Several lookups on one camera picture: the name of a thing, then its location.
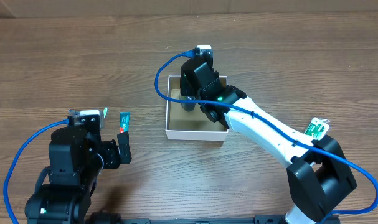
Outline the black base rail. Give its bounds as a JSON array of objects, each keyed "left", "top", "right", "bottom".
[{"left": 85, "top": 212, "right": 287, "bottom": 224}]

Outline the white cardboard box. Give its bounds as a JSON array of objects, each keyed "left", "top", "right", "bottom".
[{"left": 165, "top": 74, "right": 229, "bottom": 142}]

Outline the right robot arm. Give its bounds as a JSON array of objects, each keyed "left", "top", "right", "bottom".
[{"left": 180, "top": 55, "right": 357, "bottom": 223}]

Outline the right blue cable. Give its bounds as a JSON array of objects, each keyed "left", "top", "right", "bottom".
[{"left": 154, "top": 49, "right": 378, "bottom": 224}]

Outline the Colgate toothpaste tube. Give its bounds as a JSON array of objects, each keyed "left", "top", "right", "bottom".
[{"left": 120, "top": 111, "right": 131, "bottom": 133}]

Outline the green soap bar package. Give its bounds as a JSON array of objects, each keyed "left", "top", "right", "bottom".
[{"left": 304, "top": 117, "right": 330, "bottom": 140}]

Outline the clear soap pump bottle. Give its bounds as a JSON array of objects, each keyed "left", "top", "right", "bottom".
[{"left": 179, "top": 95, "right": 196, "bottom": 112}]

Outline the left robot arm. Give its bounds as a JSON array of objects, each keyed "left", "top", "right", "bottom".
[{"left": 25, "top": 126, "right": 131, "bottom": 223}]

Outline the left blue cable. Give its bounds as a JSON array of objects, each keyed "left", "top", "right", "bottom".
[{"left": 2, "top": 118, "right": 70, "bottom": 224}]

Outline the blue cable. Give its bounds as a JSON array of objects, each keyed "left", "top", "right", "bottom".
[
  {"left": 154, "top": 49, "right": 378, "bottom": 224},
  {"left": 2, "top": 118, "right": 70, "bottom": 224}
]

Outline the green Colgate toothbrush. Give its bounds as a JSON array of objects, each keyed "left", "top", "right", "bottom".
[{"left": 103, "top": 107, "right": 108, "bottom": 119}]

